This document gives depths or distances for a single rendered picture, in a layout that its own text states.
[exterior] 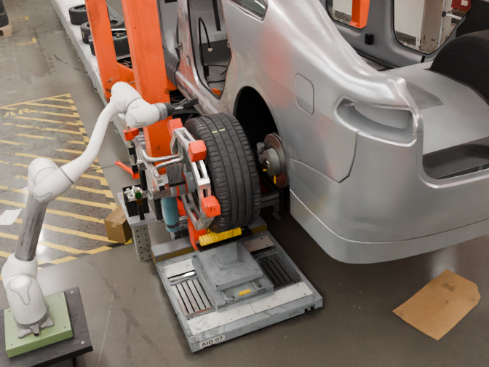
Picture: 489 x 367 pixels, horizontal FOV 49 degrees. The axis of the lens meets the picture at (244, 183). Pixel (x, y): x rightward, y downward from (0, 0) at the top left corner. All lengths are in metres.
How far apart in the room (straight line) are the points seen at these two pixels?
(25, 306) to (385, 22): 3.54
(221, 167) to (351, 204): 0.76
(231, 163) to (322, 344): 1.16
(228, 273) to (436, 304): 1.26
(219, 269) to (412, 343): 1.18
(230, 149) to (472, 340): 1.71
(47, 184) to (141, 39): 0.96
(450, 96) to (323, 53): 1.51
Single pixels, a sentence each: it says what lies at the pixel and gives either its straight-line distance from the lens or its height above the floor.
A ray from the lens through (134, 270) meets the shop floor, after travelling 3.77.
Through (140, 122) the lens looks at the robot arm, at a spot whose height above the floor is 1.29.
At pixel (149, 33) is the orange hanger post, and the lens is 3.07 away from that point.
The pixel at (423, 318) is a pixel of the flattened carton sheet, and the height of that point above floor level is 0.01.
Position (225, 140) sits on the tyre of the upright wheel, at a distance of 2.74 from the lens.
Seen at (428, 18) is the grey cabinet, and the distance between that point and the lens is 7.46.
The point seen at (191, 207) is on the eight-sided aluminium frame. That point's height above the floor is 0.62.
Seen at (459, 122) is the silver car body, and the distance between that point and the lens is 3.42.
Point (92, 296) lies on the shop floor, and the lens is 3.65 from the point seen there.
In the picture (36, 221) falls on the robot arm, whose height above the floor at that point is 0.84.
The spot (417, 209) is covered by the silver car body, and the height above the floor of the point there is 1.09.
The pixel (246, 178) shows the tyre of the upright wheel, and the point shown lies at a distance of 2.72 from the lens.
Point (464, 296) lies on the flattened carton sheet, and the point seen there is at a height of 0.01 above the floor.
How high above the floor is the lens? 2.30
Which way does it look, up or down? 30 degrees down
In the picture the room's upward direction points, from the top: 4 degrees counter-clockwise
